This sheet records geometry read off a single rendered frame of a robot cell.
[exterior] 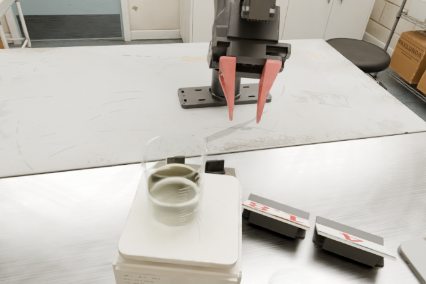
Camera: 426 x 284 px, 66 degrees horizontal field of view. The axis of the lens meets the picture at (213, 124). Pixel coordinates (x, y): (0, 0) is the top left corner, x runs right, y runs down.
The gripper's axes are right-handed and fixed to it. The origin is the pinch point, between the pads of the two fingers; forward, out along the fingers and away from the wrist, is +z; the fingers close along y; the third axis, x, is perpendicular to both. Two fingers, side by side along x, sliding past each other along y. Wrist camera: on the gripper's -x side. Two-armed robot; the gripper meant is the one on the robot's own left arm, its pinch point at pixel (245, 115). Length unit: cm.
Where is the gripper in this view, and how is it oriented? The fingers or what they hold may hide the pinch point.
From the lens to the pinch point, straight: 43.5
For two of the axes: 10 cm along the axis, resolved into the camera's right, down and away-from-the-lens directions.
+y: 10.0, 0.9, -0.2
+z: -1.0, 9.6, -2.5
